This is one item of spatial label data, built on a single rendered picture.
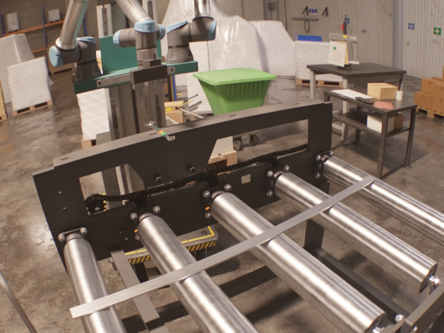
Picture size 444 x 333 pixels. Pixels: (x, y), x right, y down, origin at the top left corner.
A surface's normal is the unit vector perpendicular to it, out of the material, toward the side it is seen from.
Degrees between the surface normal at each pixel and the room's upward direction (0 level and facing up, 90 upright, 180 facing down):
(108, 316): 25
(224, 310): 3
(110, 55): 90
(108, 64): 90
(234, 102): 100
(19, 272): 0
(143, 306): 0
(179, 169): 90
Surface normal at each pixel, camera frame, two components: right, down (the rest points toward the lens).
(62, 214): 0.47, 0.36
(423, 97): -0.83, 0.29
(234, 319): 0.07, -0.92
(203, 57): -0.01, 0.44
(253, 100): 0.35, 0.55
